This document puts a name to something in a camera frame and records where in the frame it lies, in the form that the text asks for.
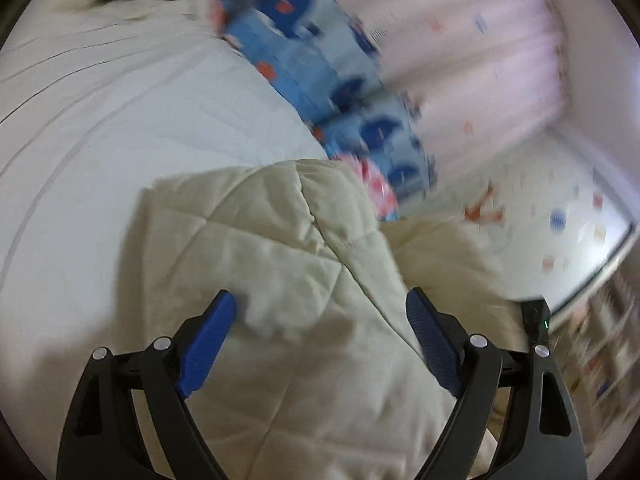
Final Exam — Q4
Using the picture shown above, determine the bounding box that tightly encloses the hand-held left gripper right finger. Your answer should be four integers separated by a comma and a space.
405, 287, 587, 480

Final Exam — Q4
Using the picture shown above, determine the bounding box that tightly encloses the white striped duvet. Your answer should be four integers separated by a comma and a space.
0, 0, 332, 461

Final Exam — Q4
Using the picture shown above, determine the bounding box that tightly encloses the white wardrobe with tree decal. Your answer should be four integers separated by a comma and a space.
400, 127, 637, 317

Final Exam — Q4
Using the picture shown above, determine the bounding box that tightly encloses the pink dotted cloth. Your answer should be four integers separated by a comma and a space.
334, 154, 402, 224

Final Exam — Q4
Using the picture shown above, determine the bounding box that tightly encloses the whale print curtain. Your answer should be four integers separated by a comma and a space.
210, 0, 577, 222

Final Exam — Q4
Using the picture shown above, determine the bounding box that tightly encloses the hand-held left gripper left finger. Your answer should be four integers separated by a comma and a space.
56, 289, 237, 480

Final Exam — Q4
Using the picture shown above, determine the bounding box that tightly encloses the cream quilted jacket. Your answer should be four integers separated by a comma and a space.
120, 159, 532, 480

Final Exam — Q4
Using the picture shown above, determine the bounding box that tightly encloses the white bookshelf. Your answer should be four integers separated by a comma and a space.
547, 255, 640, 457

